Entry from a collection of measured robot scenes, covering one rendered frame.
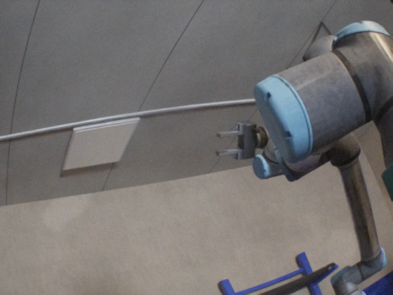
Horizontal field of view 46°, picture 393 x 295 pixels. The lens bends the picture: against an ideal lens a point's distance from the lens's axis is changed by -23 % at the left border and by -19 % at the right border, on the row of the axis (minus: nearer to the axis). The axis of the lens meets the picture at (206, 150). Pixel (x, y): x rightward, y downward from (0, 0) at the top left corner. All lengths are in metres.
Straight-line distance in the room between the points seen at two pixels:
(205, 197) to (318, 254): 1.47
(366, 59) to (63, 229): 4.30
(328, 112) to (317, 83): 0.05
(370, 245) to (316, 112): 0.96
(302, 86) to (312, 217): 5.33
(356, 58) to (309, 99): 0.13
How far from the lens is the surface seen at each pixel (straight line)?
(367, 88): 0.91
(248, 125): 2.09
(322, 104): 0.89
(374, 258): 1.82
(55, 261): 4.81
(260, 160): 2.06
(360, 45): 0.95
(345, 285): 1.83
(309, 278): 5.33
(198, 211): 5.54
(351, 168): 1.59
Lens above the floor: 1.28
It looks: 23 degrees up
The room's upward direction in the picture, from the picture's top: 25 degrees counter-clockwise
